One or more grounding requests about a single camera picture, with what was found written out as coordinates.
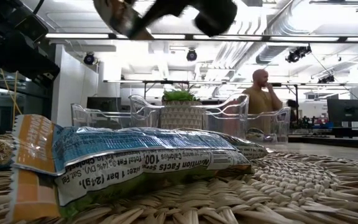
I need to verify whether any yellow hanging cable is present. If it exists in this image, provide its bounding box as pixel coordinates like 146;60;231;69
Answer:
0;69;24;127

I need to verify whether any long black desk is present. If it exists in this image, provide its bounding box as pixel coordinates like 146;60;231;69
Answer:
288;126;358;147

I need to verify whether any person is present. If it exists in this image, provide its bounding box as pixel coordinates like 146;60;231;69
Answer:
286;99;298;125
242;68;284;135

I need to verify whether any black computer monitor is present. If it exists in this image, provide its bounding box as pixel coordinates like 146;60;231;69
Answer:
326;98;358;123
86;96;122;113

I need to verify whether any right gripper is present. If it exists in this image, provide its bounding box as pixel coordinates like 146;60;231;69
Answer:
128;0;239;40

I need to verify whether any long ceiling light strip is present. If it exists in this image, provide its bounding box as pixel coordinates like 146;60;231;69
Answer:
44;32;358;44

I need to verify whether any potted green succulent plant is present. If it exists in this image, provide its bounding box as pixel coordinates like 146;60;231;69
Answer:
161;88;204;131

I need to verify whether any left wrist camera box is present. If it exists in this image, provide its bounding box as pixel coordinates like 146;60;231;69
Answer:
12;12;49;44

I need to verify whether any round woven straw placemat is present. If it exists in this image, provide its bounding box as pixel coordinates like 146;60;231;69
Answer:
0;151;358;224

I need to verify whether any black track spotlight cluster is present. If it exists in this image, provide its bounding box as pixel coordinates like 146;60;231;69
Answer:
285;44;313;64

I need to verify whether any clear plastic bin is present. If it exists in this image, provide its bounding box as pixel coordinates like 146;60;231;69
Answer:
246;106;291;144
70;103;131;129
128;93;250;139

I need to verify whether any blue orange-ended granola bar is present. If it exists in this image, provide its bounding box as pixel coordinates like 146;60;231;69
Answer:
7;114;254;223

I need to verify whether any blue white granola bar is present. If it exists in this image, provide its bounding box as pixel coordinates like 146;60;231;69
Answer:
178;126;270;161

